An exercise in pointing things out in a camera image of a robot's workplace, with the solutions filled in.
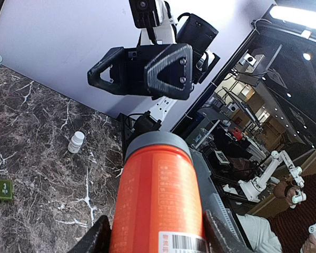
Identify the grey slotted cable duct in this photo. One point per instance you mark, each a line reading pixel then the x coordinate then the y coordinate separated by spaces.
pixel 211 200

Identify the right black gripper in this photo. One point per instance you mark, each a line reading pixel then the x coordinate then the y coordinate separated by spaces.
pixel 156 71

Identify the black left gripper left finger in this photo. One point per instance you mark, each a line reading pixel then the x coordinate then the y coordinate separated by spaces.
pixel 97 239

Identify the small white pill bottle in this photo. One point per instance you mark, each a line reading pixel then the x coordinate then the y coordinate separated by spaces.
pixel 76 142

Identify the grey bottle cap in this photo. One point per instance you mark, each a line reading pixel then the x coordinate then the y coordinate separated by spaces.
pixel 157 138

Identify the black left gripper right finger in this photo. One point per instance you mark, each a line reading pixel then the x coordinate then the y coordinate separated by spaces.
pixel 219 238

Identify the person in background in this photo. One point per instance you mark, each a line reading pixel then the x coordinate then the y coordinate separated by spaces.
pixel 288 230

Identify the orange pill bottle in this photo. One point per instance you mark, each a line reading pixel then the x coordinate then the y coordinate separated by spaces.
pixel 158 207

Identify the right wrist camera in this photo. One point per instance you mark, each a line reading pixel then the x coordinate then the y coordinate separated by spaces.
pixel 151 13

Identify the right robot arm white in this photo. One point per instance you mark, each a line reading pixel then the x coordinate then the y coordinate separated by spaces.
pixel 195 32

